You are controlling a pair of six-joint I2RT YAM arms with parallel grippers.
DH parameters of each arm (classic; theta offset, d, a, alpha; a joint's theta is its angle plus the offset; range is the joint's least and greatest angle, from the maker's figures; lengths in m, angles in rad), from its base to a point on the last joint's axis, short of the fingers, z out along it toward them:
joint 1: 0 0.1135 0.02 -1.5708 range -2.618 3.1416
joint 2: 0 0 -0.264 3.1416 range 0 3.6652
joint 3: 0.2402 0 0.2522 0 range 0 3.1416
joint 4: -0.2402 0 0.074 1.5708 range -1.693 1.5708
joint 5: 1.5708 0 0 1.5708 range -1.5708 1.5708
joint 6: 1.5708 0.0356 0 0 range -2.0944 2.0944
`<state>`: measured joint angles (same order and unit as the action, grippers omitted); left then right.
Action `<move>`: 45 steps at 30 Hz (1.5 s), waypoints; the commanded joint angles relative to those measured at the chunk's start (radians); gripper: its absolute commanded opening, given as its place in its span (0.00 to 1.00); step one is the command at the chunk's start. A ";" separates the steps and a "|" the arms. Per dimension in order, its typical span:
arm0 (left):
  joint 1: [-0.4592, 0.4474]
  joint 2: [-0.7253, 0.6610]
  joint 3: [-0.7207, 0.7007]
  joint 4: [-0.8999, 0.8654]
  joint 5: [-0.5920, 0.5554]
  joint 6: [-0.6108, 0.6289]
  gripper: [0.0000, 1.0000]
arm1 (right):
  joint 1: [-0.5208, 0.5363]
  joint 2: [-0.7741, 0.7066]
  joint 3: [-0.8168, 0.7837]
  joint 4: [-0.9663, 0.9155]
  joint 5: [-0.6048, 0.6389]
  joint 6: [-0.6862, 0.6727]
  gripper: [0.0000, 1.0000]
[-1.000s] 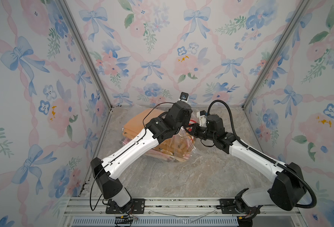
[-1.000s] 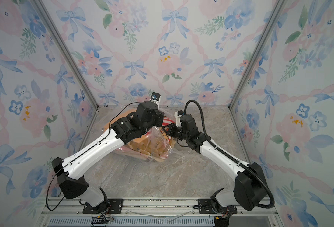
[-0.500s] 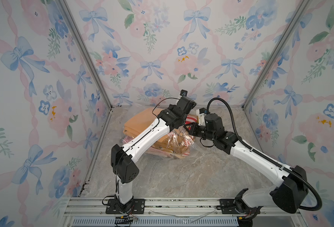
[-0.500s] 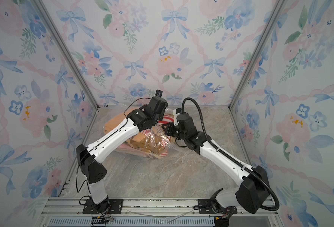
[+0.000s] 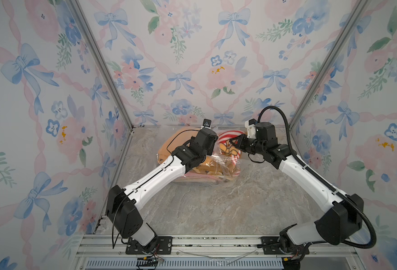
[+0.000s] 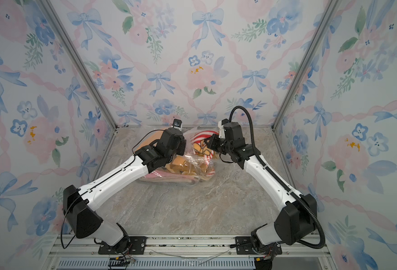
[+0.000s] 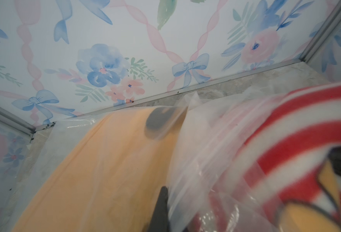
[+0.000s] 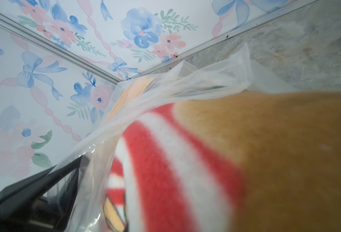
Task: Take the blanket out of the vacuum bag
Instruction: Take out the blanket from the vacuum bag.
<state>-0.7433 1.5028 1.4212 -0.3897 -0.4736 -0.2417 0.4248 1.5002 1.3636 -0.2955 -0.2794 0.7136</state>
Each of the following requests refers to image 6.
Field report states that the orange cartoon print blanket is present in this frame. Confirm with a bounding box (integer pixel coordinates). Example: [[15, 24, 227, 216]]
[[144, 129, 219, 181]]

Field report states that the clear plastic vacuum bag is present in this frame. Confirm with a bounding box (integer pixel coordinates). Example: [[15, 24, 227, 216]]
[[130, 125, 221, 186]]

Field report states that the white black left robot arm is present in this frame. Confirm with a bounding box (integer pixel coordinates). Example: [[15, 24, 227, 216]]
[[63, 127, 186, 254]]

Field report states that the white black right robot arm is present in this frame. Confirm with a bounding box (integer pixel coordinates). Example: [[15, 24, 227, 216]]
[[205, 119, 326, 254]]

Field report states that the pink fleece blanket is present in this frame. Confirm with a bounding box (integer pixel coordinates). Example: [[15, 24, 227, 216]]
[[141, 171, 196, 183]]

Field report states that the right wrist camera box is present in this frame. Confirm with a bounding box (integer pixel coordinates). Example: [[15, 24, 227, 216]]
[[218, 119, 229, 139]]

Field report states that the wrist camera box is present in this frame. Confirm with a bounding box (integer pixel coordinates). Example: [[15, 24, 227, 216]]
[[172, 119, 182, 131], [218, 119, 229, 139]]

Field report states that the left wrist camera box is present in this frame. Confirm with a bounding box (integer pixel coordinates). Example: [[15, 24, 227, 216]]
[[172, 119, 182, 131]]

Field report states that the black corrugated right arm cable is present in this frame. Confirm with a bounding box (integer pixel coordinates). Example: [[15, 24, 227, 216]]
[[228, 106, 326, 250]]

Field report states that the left rear aluminium corner post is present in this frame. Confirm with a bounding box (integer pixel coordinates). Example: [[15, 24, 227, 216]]
[[37, 1, 118, 129]]

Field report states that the aluminium corner post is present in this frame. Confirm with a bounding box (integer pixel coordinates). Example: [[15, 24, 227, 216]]
[[272, 0, 340, 131], [37, 1, 118, 129]]

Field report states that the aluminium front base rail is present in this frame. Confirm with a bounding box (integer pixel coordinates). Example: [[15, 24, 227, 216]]
[[43, 235, 337, 270]]

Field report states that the right rear aluminium corner post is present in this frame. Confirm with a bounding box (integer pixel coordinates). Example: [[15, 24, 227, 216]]
[[272, 0, 340, 131]]

